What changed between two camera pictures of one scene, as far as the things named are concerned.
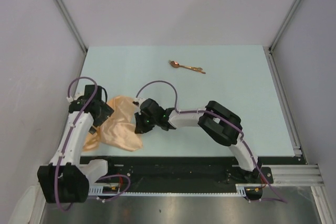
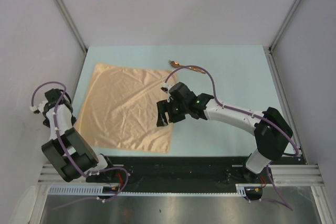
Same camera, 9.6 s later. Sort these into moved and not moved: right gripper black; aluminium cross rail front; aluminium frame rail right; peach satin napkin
Moved: right gripper black; peach satin napkin
Not moved: aluminium frame rail right; aluminium cross rail front
